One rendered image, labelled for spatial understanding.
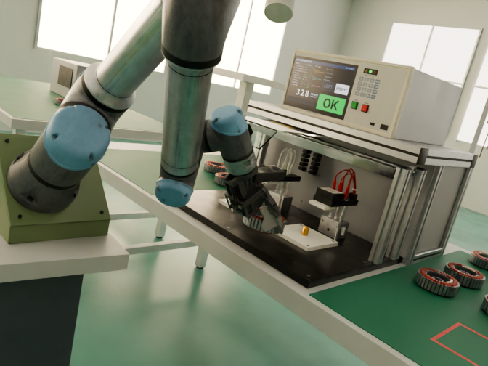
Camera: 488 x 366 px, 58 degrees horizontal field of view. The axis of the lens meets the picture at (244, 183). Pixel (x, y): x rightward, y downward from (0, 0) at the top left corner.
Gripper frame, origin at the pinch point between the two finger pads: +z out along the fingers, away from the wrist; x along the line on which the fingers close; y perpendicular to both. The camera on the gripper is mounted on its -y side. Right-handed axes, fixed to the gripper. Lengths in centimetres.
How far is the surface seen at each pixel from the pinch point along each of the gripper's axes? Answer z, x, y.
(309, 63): -16, -25, -52
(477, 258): 50, 33, -57
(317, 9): 202, -467, -560
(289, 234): 12.6, -1.0, -7.5
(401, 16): 242, -355, -648
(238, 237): 3.8, -5.4, 6.3
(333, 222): 20.1, 1.8, -23.6
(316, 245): 13.7, 7.8, -9.2
